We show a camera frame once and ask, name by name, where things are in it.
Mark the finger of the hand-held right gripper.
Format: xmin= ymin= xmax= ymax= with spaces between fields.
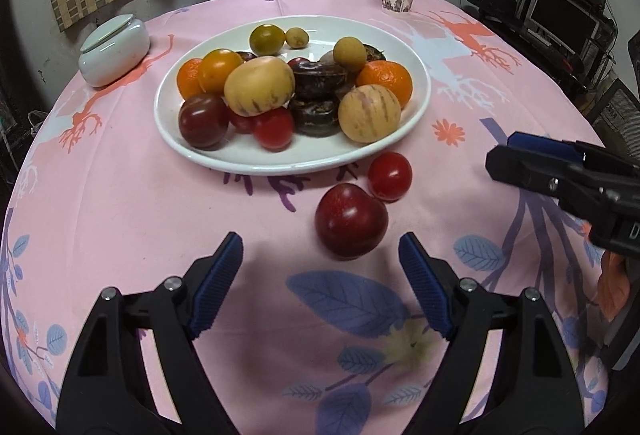
xmin=507 ymin=132 xmax=640 ymax=181
xmin=486 ymin=145 xmax=588 ymax=203

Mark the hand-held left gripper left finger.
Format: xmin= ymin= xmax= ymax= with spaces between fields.
xmin=56 ymin=231 xmax=245 ymax=435

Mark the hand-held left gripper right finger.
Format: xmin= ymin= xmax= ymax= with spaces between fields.
xmin=398 ymin=232 xmax=586 ymax=435

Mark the dark red tomato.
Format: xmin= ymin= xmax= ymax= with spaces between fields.
xmin=314 ymin=182 xmax=389 ymax=261

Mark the white oval plate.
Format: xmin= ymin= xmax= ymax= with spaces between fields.
xmin=153 ymin=14 xmax=432 ymax=175

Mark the orange mandarin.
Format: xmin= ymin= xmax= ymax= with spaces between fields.
xmin=176 ymin=58 xmax=206 ymax=101
xmin=356 ymin=60 xmax=414 ymax=110

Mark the dark purple tomato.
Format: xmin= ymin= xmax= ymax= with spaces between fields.
xmin=178 ymin=94 xmax=231 ymax=151

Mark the round striped pepino melon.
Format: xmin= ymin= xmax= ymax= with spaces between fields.
xmin=338 ymin=84 xmax=402 ymax=144

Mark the oval yellow pepino melon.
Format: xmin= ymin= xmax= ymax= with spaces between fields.
xmin=223 ymin=56 xmax=296 ymax=117

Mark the olive tan round fruit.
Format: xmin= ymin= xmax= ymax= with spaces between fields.
xmin=332 ymin=36 xmax=368 ymax=73

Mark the orange yellow tomato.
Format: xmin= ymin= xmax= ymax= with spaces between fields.
xmin=197 ymin=48 xmax=244 ymax=96

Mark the yellow green tomato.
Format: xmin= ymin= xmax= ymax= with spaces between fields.
xmin=249 ymin=24 xmax=287 ymax=57

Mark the person's right hand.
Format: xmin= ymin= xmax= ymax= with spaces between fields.
xmin=597 ymin=251 xmax=632 ymax=321

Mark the black media stand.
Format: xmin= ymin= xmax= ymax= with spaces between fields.
xmin=467 ymin=0 xmax=621 ymax=116

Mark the pink printed tablecloth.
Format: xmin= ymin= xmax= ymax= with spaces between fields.
xmin=0 ymin=0 xmax=613 ymax=435

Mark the black computer monitor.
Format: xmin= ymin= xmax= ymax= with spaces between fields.
xmin=522 ymin=0 xmax=601 ymax=56

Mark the pale green lidded ceramic jar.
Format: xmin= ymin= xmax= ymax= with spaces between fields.
xmin=78 ymin=14 xmax=151 ymax=88

